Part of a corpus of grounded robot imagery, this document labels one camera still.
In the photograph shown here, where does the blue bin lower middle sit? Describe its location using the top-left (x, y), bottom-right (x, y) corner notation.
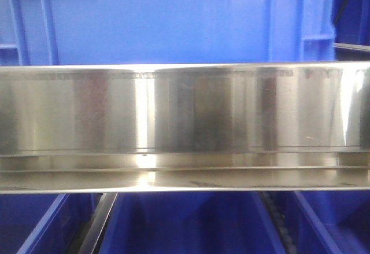
top-left (99, 192), bottom-right (285, 253)

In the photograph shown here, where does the lower roller track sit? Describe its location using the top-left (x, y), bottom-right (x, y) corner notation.
top-left (259, 192), bottom-right (298, 254)

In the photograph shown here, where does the blue bin lower left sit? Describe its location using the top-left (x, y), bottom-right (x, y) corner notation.
top-left (1, 193), bottom-right (98, 253)

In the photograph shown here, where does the large blue bin right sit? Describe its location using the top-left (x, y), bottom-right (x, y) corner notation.
top-left (1, 0), bottom-right (335, 65)

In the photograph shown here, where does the blue bin lower right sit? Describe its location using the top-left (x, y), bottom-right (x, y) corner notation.
top-left (284, 190), bottom-right (370, 254)

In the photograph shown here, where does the steel front shelf rail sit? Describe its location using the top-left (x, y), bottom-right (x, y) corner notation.
top-left (1, 61), bottom-right (369, 194)

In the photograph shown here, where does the lower steel divider rail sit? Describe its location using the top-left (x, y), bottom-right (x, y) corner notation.
top-left (66, 193), bottom-right (118, 253)

